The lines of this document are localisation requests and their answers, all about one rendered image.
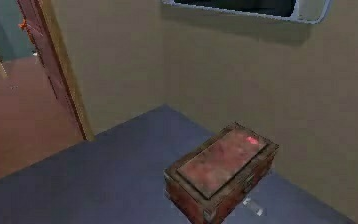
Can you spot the reddish brown wooden chest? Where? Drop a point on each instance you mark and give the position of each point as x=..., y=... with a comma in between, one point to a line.
x=217, y=173

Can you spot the small clear glass object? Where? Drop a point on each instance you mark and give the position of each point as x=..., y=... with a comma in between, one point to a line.
x=253, y=206

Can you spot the reddish brown room door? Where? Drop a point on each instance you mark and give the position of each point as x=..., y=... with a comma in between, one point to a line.
x=50, y=63

